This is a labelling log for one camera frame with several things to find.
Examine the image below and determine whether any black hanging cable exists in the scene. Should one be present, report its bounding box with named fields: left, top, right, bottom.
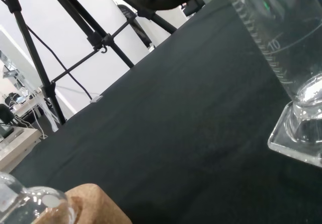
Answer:
left=0, top=0, right=92, bottom=99

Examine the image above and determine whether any black cloth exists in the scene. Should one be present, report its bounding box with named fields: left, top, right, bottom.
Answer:
left=0, top=0, right=322, bottom=224

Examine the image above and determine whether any pale wooden table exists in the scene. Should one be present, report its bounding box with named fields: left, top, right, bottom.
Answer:
left=0, top=126, right=42, bottom=175

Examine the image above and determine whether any clear round-bottom flask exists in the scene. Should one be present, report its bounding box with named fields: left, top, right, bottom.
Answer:
left=0, top=172, right=78, bottom=224

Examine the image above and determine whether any cork ring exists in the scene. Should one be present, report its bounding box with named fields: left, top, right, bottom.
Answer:
left=30, top=183, right=133, bottom=224

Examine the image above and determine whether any black tripod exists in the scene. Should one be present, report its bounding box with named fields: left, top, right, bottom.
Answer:
left=0, top=0, right=179, bottom=127

